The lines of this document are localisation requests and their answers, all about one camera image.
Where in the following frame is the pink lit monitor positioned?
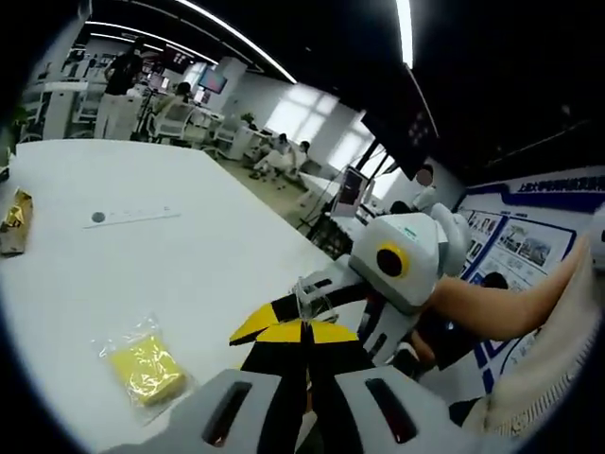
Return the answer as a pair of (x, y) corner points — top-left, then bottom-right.
(197, 64), (229, 95)

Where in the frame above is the white office chair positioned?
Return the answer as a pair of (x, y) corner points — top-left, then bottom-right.
(151, 101), (196, 144)

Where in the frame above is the black wall screen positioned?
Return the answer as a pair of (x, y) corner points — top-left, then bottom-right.
(360, 100), (441, 180)

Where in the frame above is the blue and white wall poster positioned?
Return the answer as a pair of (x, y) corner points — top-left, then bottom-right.
(452, 177), (605, 396)

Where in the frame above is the person's right hand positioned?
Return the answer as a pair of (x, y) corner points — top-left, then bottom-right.
(406, 307), (475, 375)

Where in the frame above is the silver desktop monitor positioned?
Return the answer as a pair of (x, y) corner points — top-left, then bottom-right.
(329, 164), (376, 219)

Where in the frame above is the person's beige knit sweater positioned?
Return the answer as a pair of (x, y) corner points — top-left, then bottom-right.
(465, 231), (605, 454)

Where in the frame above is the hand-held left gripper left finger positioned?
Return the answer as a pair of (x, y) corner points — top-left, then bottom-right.
(101, 319), (309, 454)

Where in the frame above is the long ceiling light strip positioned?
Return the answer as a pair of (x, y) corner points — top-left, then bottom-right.
(394, 0), (416, 68)
(187, 0), (298, 85)

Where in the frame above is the bagged round yellow silicone block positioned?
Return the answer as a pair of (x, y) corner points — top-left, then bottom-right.
(293, 276), (340, 327)

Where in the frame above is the brown and gold snack packet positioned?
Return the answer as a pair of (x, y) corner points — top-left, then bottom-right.
(0, 187), (35, 257)

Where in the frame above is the bagged square yellow silicone block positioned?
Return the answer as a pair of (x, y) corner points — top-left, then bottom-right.
(91, 310), (196, 423)

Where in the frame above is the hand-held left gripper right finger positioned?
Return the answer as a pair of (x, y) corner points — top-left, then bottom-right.
(303, 320), (524, 454)

